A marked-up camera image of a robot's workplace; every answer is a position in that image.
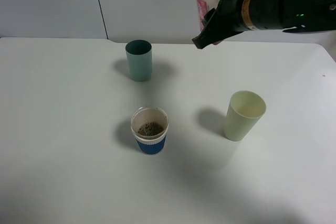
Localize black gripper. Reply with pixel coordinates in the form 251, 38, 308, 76
192, 0, 252, 49

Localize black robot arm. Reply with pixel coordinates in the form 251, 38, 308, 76
192, 0, 335, 49

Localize teal plastic cup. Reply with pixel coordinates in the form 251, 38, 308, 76
125, 40, 153, 82

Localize pale green plastic cup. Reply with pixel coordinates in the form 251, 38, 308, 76
223, 90, 266, 142

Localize clear cup blue sleeve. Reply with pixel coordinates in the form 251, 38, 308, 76
130, 107, 169, 155

